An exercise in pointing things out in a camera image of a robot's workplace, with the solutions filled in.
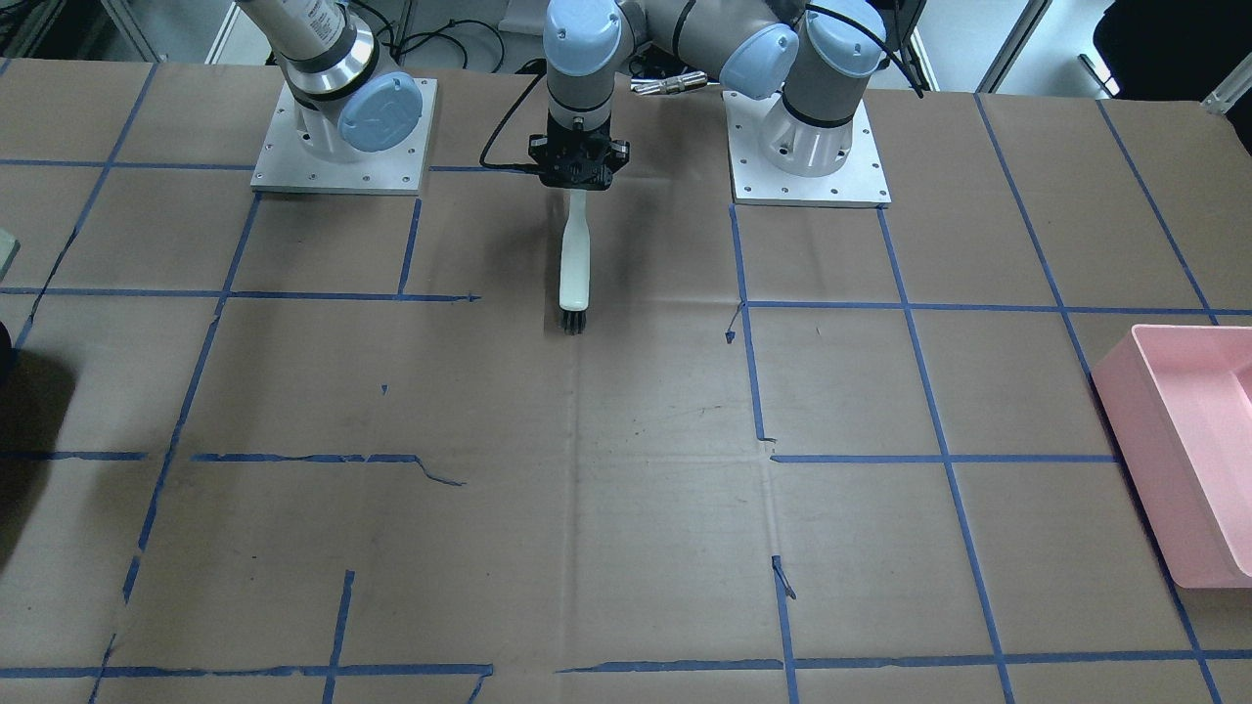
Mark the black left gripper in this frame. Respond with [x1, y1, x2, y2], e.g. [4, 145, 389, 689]
[528, 123, 629, 192]

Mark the pale green hand brush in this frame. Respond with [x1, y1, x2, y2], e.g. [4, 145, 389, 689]
[558, 189, 591, 334]

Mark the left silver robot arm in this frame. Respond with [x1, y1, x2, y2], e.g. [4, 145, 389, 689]
[522, 1, 894, 190]

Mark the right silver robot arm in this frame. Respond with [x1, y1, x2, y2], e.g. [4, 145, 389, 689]
[237, 1, 424, 159]

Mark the pink plastic bin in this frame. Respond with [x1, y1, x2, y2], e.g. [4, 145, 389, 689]
[1093, 324, 1251, 589]

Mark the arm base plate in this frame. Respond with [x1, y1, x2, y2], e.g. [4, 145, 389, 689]
[250, 76, 439, 197]
[722, 91, 893, 208]

